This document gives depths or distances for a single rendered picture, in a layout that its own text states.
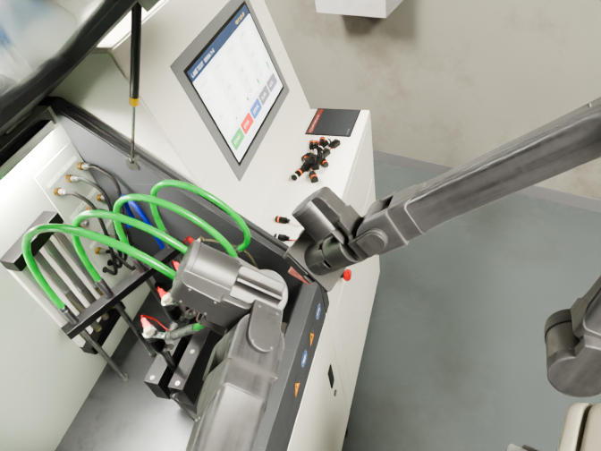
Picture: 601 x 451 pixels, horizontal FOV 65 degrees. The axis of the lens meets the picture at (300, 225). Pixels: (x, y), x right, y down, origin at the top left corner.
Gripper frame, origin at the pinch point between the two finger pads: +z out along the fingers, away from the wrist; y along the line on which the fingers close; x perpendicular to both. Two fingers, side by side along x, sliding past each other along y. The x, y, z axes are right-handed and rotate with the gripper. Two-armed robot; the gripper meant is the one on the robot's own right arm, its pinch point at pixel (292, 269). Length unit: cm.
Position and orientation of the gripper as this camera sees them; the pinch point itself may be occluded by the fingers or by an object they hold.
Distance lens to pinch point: 89.0
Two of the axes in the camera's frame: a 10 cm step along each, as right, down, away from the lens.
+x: -5.1, 6.7, -5.4
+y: -7.0, -6.9, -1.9
